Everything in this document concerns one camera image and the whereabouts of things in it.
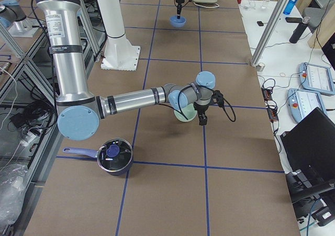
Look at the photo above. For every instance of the blue water bottle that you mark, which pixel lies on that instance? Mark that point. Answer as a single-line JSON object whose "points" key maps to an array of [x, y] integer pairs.
{"points": [[289, 7]]}

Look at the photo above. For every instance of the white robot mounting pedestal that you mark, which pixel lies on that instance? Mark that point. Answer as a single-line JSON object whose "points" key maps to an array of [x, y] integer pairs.
{"points": [[119, 53]]}

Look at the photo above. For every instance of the aluminium frame post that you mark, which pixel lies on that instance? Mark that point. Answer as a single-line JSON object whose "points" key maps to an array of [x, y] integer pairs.
{"points": [[269, 29]]}

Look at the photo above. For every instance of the blue teach pendant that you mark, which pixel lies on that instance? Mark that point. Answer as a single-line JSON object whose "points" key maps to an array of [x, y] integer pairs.
{"points": [[316, 78], [302, 102]]}

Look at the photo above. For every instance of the black laptop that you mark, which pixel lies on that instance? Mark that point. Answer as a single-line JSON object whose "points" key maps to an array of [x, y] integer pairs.
{"points": [[310, 145]]}

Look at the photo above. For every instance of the green bowl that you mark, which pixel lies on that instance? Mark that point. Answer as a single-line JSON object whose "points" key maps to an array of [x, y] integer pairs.
{"points": [[189, 113]]}

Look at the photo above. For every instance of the orange black cable adapter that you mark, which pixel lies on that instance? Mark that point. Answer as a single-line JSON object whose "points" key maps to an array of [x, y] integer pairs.
{"points": [[271, 105]]}

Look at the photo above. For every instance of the black water bottle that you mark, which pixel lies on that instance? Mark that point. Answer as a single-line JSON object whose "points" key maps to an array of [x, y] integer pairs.
{"points": [[297, 33]]}

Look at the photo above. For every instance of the dark blue saucepan with lid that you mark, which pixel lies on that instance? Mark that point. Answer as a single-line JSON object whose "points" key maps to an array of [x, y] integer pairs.
{"points": [[114, 157]]}

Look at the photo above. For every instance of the blue teach pendant far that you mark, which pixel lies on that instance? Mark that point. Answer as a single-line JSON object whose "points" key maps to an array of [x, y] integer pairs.
{"points": [[316, 78]]}

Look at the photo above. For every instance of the clear plastic bag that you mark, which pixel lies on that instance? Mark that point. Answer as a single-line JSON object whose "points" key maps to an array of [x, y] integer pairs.
{"points": [[13, 188]]}

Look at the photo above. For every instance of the black smartphone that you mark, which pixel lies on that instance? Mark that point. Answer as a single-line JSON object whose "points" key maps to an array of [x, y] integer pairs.
{"points": [[293, 19]]}

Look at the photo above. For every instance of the blue bowl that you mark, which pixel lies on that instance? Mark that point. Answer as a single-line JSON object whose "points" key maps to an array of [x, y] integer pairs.
{"points": [[177, 21]]}

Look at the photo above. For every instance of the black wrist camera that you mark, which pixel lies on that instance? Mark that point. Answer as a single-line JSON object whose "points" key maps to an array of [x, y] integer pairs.
{"points": [[217, 98]]}

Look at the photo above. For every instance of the blue teach pendant near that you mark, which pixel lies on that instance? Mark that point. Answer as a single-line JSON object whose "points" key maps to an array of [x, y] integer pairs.
{"points": [[302, 102]]}

